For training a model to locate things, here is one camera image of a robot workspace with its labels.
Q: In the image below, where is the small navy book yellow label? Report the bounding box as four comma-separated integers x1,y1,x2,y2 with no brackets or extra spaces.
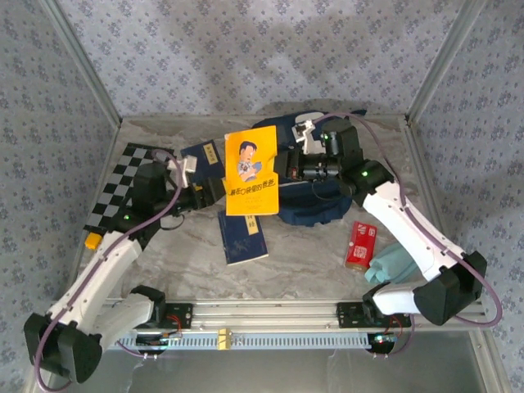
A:
180,141,227,185

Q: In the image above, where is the large navy book yellow label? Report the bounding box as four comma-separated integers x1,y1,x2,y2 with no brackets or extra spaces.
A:
216,210,270,266

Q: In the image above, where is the yellow cartoon cover book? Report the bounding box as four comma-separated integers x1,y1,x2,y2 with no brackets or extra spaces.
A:
224,124,282,217

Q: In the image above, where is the black grey folding chessboard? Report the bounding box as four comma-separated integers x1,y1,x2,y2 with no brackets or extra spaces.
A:
83,142,177,233

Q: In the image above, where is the small circuit board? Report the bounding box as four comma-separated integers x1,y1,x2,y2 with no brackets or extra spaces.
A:
368,332,399,353
136,332,183,349

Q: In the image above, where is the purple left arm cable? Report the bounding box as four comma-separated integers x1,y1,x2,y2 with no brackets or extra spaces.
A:
33,149,183,392

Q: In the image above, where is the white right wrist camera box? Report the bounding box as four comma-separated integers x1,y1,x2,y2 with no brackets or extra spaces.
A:
291,118,327,156

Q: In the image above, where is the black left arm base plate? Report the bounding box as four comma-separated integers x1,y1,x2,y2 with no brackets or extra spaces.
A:
134,303,194,329

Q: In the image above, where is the red cardboard box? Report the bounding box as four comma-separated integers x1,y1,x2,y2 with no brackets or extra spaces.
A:
344,220,377,272

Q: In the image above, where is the aluminium frame post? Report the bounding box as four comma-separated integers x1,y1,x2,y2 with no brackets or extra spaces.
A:
404,0,488,126
40,0,123,126

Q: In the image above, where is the teal cloth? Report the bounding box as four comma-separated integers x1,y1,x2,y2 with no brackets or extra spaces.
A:
364,241,422,284

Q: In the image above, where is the aluminium side rail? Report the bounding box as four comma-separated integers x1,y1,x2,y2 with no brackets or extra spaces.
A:
403,118,480,302
52,118,124,304

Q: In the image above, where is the grey slotted cable duct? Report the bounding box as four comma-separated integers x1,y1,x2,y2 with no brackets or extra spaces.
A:
116,332,376,351

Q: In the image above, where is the grey metal panel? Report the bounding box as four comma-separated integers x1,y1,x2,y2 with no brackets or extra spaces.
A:
43,347,490,393

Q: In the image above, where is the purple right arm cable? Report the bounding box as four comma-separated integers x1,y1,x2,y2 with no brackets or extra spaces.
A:
309,112,504,361

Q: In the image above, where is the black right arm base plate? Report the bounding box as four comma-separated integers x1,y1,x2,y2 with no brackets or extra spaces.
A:
336,302,412,328

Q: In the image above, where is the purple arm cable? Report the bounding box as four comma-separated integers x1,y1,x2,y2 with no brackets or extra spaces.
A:
309,112,504,361
33,149,183,392

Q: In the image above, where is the aluminium mounting rail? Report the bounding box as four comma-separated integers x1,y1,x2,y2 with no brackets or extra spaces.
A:
44,299,490,332

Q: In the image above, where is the navy blue student backpack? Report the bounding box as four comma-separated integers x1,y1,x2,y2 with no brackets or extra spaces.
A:
250,109,368,228

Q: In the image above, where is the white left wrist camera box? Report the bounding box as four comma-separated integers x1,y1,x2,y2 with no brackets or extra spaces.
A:
166,155,198,189

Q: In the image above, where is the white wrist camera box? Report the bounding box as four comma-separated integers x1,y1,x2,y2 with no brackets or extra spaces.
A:
166,155,198,189
291,118,327,156

